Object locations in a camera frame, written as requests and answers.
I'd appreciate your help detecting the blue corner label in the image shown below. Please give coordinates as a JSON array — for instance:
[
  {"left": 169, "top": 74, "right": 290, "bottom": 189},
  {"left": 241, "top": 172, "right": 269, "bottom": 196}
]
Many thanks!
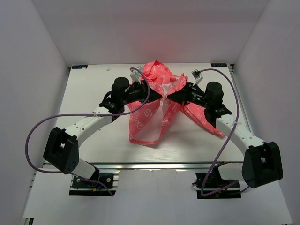
[
  {"left": 71, "top": 65, "right": 88, "bottom": 69},
  {"left": 210, "top": 63, "right": 227, "bottom": 67}
]

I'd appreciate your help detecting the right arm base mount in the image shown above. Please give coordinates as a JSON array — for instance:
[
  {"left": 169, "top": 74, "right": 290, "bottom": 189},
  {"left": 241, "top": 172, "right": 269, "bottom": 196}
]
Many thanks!
[{"left": 192, "top": 172, "right": 241, "bottom": 199}]

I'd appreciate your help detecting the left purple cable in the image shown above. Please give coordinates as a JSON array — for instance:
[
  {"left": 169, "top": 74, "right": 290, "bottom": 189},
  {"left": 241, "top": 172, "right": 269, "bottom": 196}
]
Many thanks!
[{"left": 25, "top": 67, "right": 150, "bottom": 196}]

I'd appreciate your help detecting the aluminium front rail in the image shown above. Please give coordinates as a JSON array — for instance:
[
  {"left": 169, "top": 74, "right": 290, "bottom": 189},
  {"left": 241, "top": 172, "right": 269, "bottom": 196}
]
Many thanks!
[{"left": 43, "top": 161, "right": 247, "bottom": 171}]

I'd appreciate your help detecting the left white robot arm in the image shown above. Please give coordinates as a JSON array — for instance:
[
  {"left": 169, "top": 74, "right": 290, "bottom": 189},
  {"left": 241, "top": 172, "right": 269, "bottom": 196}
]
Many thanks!
[{"left": 43, "top": 78, "right": 162, "bottom": 187}]

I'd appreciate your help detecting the pink hooded kids jacket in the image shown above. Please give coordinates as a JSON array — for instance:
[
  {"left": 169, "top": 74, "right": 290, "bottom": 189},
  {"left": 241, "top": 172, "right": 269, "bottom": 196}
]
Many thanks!
[{"left": 129, "top": 60, "right": 224, "bottom": 145}]

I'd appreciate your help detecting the aluminium rail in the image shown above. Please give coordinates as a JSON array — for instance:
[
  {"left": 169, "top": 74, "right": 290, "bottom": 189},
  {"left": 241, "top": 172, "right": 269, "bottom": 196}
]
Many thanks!
[
  {"left": 228, "top": 64, "right": 253, "bottom": 133},
  {"left": 43, "top": 161, "right": 247, "bottom": 171}
]

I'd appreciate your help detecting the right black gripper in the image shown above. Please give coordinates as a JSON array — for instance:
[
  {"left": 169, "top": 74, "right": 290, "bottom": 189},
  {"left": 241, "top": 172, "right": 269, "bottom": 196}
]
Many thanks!
[{"left": 167, "top": 82, "right": 211, "bottom": 109}]

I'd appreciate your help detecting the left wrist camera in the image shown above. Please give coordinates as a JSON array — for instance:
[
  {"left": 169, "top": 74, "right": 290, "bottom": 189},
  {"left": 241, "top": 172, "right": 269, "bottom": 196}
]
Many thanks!
[{"left": 130, "top": 66, "right": 144, "bottom": 84}]

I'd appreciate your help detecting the right blue corner label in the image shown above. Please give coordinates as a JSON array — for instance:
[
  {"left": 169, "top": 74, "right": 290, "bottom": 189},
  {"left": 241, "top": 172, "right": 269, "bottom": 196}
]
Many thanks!
[{"left": 210, "top": 63, "right": 227, "bottom": 67}]

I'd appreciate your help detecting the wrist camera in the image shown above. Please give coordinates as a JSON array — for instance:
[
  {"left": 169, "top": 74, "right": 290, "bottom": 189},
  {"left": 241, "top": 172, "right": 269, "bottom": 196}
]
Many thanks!
[
  {"left": 130, "top": 66, "right": 144, "bottom": 84},
  {"left": 191, "top": 69, "right": 203, "bottom": 86}
]

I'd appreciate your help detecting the aluminium right side rail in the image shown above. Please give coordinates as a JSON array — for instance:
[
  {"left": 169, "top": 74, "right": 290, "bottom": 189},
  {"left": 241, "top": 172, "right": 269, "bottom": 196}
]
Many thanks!
[{"left": 228, "top": 64, "right": 253, "bottom": 133}]

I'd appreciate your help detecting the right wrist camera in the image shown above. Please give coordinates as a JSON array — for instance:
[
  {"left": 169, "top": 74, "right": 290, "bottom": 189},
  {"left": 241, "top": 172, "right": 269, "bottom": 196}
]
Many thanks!
[{"left": 191, "top": 69, "right": 203, "bottom": 86}]

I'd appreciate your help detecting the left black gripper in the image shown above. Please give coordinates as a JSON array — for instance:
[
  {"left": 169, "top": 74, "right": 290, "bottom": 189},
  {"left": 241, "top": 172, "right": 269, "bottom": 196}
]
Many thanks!
[{"left": 121, "top": 80, "right": 162, "bottom": 105}]

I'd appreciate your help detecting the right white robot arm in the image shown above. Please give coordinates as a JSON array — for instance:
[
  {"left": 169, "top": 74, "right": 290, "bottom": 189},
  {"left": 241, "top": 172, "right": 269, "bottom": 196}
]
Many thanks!
[{"left": 167, "top": 82, "right": 283, "bottom": 188}]

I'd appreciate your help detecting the left blue corner label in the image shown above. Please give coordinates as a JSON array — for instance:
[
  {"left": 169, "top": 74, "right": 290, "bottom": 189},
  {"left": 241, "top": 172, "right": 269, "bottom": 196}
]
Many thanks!
[{"left": 71, "top": 65, "right": 88, "bottom": 69}]

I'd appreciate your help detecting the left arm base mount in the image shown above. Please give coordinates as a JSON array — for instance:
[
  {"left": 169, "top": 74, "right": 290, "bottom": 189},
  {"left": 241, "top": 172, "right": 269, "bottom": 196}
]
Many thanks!
[{"left": 69, "top": 170, "right": 119, "bottom": 197}]

